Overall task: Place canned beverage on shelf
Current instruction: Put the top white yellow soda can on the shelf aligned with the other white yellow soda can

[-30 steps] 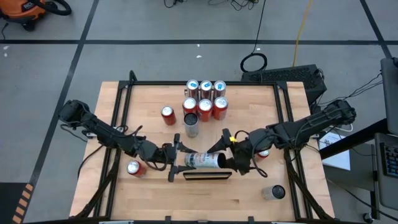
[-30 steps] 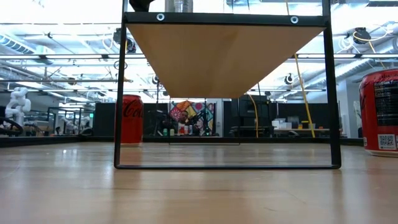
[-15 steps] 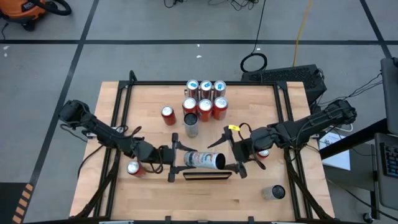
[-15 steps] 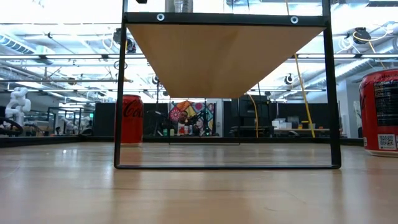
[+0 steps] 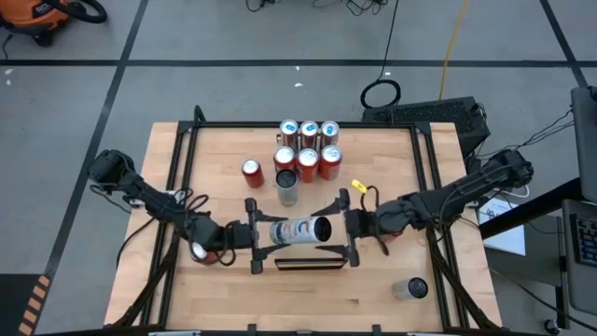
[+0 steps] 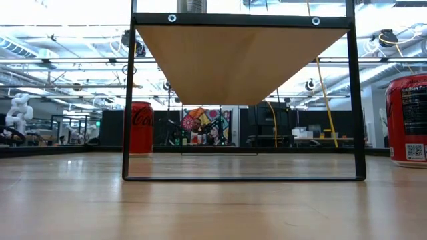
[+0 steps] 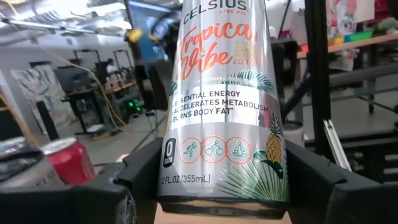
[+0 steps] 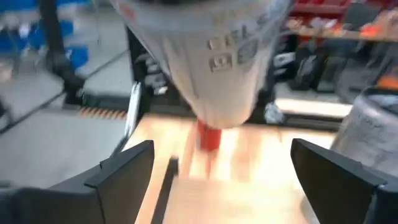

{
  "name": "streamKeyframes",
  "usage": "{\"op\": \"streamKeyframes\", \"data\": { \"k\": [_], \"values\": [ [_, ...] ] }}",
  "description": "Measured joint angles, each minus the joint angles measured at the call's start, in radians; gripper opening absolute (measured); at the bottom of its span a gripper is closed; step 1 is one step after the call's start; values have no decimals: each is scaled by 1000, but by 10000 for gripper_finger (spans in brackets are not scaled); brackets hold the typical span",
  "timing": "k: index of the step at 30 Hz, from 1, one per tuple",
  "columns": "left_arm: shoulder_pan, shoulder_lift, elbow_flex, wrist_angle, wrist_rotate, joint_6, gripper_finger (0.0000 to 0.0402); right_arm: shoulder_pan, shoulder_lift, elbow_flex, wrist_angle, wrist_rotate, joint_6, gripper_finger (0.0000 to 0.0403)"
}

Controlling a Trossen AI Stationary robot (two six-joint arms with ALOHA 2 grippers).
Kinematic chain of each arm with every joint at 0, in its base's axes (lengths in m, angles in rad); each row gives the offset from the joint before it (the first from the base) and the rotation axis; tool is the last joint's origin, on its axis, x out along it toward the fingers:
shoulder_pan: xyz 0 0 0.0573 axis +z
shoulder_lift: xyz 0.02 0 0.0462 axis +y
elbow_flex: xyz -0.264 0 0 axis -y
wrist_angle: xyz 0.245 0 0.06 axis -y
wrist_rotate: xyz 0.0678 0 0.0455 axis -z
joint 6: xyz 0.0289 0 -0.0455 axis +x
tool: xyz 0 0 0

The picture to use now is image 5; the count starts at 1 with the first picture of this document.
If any grey monitor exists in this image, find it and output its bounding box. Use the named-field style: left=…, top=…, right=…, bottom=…
left=570, top=86, right=597, bottom=190

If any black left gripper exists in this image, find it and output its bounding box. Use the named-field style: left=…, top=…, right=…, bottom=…
left=226, top=198, right=288, bottom=275

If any black frame wooden shelf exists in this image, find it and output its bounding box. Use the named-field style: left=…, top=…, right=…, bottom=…
left=273, top=133, right=350, bottom=272

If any black coiled floor cable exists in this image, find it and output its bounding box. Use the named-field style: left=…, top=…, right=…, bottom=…
left=359, top=0, right=402, bottom=110

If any white paper sheet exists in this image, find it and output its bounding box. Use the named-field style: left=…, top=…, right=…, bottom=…
left=478, top=195, right=527, bottom=257

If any silver blue energy drink can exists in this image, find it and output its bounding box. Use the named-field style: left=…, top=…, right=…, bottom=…
left=320, top=119, right=340, bottom=149
left=279, top=119, right=299, bottom=150
left=299, top=119, right=321, bottom=151

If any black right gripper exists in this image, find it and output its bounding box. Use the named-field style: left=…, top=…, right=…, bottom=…
left=315, top=189, right=374, bottom=268

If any grey keyboard console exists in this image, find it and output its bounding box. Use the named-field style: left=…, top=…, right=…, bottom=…
left=561, top=198, right=597, bottom=316

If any red Coca-Cola can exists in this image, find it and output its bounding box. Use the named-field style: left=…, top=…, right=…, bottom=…
left=241, top=158, right=266, bottom=189

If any red Fanta soda can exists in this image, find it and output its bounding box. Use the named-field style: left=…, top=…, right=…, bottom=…
left=273, top=146, right=297, bottom=175
left=319, top=144, right=344, bottom=181

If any black desk bar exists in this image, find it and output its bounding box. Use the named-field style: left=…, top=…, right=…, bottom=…
left=479, top=176, right=584, bottom=240

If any thick yellow cable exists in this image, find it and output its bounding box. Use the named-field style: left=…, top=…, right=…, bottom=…
left=437, top=0, right=470, bottom=102

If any orange shop vacuum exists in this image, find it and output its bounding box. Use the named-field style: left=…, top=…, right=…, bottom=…
left=0, top=0, right=108, bottom=47

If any black metal table frame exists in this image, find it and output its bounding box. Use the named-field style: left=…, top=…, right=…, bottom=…
left=104, top=105, right=504, bottom=336

